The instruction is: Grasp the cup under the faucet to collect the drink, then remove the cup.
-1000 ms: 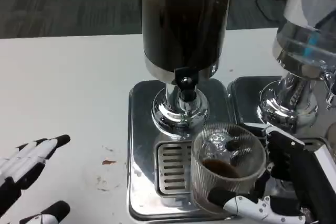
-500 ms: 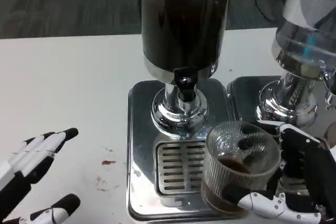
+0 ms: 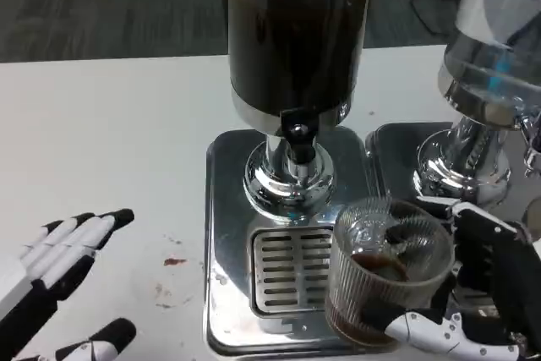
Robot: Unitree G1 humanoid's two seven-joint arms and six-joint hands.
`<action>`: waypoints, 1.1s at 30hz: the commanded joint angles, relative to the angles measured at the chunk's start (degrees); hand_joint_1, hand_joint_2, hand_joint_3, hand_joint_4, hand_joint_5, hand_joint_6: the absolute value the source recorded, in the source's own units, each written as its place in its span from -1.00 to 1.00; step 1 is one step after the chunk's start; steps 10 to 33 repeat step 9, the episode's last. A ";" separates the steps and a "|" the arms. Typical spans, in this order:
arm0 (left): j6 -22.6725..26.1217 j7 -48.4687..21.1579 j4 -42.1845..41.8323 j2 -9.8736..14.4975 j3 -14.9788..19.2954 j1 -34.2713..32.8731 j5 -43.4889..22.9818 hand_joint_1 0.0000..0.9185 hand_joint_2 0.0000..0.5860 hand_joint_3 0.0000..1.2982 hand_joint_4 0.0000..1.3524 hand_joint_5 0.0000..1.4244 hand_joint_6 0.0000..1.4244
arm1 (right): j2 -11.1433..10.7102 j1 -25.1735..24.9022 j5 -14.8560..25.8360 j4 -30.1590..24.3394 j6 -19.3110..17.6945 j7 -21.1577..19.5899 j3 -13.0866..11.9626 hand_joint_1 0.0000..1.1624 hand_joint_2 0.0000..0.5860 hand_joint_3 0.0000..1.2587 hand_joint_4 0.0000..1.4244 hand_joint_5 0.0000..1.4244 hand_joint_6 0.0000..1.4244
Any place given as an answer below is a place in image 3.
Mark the black dispenser tap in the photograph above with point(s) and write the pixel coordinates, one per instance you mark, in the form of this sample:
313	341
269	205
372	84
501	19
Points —
298	132

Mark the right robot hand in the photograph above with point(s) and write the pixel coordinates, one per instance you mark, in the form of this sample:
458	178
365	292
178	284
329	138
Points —
498	276

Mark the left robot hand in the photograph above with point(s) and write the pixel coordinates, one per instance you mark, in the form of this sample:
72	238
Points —
46	268

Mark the clear ribbed glass cup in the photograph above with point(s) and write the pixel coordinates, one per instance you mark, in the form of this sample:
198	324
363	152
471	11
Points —
380	268

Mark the clear drink dispenser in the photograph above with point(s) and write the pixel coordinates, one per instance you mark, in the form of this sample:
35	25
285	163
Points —
494	48

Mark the dark drink dispenser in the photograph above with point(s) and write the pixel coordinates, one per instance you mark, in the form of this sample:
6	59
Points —
296	39

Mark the slotted steel tray grid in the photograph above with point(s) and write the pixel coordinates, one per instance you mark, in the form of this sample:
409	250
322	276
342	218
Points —
291	272

